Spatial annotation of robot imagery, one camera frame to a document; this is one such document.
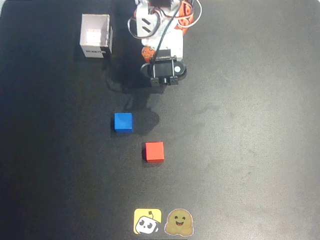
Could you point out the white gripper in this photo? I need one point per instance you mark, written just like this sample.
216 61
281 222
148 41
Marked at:
147 54

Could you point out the red cube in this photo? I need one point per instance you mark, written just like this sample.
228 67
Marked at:
154 151

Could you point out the orange and white robot arm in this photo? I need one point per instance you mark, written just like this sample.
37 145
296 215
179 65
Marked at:
145 23

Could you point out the blue cube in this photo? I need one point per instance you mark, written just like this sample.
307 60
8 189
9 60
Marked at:
123 122

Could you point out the white open cardboard box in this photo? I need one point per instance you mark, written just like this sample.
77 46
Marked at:
95 32

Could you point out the black table mat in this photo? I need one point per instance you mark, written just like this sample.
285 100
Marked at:
250 125

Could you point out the yellow robot face sticker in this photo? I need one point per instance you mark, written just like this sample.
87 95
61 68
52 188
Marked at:
147 221

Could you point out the smiling hugging face sticker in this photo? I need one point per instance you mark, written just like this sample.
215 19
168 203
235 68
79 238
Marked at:
178 222

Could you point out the black webcam on mount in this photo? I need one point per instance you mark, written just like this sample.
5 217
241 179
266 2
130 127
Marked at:
162 69

